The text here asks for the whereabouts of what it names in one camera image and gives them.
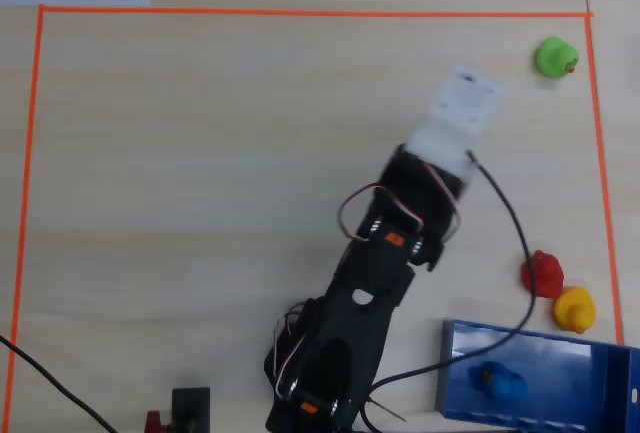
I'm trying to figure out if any wrist servo wire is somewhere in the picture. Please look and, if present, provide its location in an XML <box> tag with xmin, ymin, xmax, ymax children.
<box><xmin>336</xmin><ymin>161</ymin><xmax>462</xmax><ymax>245</ymax></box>

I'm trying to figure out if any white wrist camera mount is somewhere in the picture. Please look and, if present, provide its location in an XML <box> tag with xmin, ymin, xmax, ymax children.
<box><xmin>407</xmin><ymin>64</ymin><xmax>510</xmax><ymax>195</ymax></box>

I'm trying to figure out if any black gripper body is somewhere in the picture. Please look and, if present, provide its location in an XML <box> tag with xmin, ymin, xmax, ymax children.
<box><xmin>372</xmin><ymin>144</ymin><xmax>472</xmax><ymax>254</ymax></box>

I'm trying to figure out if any black zip tie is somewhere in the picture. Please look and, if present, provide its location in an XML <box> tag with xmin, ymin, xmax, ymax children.
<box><xmin>368</xmin><ymin>394</ymin><xmax>408</xmax><ymax>423</ymax></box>

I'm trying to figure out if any black camera cable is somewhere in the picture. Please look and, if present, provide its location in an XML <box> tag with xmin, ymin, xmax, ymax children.
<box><xmin>359</xmin><ymin>149</ymin><xmax>537</xmax><ymax>433</ymax></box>

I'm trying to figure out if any thick black cable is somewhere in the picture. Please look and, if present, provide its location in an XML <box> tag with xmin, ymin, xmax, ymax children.
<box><xmin>0</xmin><ymin>334</ymin><xmax>119</xmax><ymax>433</ymax></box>

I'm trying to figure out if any blue plastic box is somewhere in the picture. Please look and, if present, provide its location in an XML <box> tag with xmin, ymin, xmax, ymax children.
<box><xmin>434</xmin><ymin>318</ymin><xmax>640</xmax><ymax>433</ymax></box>

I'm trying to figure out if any red rubber duck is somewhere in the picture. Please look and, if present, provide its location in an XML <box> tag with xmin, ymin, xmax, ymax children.
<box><xmin>520</xmin><ymin>249</ymin><xmax>566</xmax><ymax>299</ymax></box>

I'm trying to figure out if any base servo wire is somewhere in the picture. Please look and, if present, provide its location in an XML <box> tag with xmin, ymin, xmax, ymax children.
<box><xmin>271</xmin><ymin>301</ymin><xmax>314</xmax><ymax>400</ymax></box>

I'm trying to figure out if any green rubber duck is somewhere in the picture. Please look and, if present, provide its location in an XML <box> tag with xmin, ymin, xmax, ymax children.
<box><xmin>534</xmin><ymin>36</ymin><xmax>581</xmax><ymax>80</ymax></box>

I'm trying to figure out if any yellow rubber duck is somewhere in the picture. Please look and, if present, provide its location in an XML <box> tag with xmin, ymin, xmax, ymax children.
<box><xmin>552</xmin><ymin>286</ymin><xmax>598</xmax><ymax>336</ymax></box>

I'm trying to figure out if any orange tape strip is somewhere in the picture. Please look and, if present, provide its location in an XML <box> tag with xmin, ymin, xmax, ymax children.
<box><xmin>1</xmin><ymin>5</ymin><xmax>47</xmax><ymax>433</ymax></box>
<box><xmin>583</xmin><ymin>15</ymin><xmax>625</xmax><ymax>347</ymax></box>
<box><xmin>38</xmin><ymin>4</ymin><xmax>594</xmax><ymax>20</ymax></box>

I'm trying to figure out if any blue rubber duck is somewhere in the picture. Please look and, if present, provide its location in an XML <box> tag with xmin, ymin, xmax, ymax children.
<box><xmin>466</xmin><ymin>360</ymin><xmax>530</xmax><ymax>403</ymax></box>

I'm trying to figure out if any black table clamp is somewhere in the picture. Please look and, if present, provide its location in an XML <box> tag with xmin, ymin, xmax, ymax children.
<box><xmin>169</xmin><ymin>386</ymin><xmax>212</xmax><ymax>433</ymax></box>

